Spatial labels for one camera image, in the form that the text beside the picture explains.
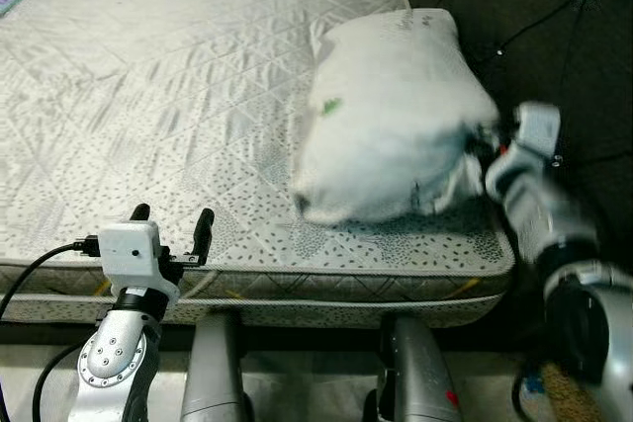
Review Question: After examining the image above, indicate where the white quilted mattress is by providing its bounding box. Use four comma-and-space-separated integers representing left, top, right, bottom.
0, 0, 517, 329

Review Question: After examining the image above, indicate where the silver robot right leg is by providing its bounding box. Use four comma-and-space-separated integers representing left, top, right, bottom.
364, 314, 464, 422

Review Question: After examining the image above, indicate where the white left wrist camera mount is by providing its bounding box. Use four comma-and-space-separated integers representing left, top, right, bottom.
97, 221, 184, 296

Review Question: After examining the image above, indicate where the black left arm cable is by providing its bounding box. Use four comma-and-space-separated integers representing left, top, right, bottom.
0, 237, 100, 422

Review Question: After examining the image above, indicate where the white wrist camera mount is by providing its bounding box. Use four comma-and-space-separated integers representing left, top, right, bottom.
97, 221, 184, 296
512, 101, 563, 164

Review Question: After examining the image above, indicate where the white pillow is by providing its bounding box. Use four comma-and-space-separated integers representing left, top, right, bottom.
291, 8, 502, 227

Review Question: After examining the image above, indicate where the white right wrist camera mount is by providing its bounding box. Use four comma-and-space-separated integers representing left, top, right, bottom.
512, 101, 563, 164

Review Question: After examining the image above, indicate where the black tufted headboard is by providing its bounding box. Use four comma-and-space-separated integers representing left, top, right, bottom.
389, 0, 633, 280

